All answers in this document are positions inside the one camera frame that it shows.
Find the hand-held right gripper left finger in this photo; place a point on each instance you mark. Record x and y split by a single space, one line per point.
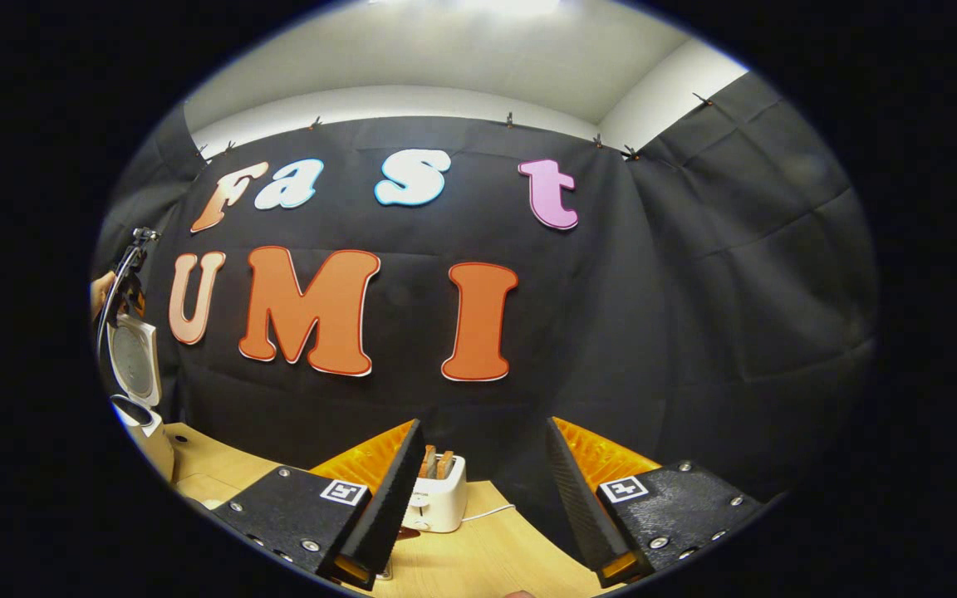
387 515

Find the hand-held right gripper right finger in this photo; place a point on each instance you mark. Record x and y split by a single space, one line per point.
582 515

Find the white rice cooker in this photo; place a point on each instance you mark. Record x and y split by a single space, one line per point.
136 361

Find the white toaster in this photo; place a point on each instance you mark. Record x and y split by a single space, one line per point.
441 502

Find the toasted bread slice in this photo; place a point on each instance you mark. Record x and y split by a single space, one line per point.
445 465
429 461

